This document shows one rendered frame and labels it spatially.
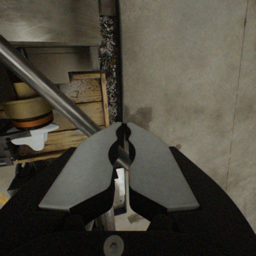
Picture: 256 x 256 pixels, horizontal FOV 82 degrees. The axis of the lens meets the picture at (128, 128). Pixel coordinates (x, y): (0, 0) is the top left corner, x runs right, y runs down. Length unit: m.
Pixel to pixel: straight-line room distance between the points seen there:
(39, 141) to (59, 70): 0.16
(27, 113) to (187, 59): 1.57
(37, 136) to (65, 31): 0.23
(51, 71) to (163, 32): 1.35
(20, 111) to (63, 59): 0.12
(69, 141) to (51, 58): 0.38
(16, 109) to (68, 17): 0.19
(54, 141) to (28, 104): 0.33
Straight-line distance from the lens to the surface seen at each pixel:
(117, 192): 0.72
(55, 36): 0.21
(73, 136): 0.61
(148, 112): 1.65
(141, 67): 1.51
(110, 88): 0.82
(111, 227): 1.15
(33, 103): 0.32
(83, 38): 0.23
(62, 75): 0.31
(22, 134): 0.35
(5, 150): 0.39
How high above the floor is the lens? 1.41
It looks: 59 degrees down
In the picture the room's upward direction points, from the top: 151 degrees clockwise
